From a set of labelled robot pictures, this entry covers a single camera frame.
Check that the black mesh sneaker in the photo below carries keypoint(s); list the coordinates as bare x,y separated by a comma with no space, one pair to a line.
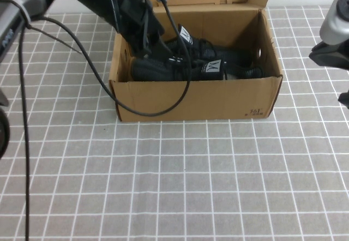
186,33
152,70

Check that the brown cardboard shoe box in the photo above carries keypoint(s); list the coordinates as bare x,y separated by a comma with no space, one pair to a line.
218,99

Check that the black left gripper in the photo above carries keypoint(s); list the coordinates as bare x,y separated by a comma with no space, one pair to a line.
136,14

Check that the grey checked tablecloth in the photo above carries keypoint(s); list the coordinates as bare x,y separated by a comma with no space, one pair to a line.
191,183

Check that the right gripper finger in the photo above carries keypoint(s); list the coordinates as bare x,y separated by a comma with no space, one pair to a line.
332,55
345,100

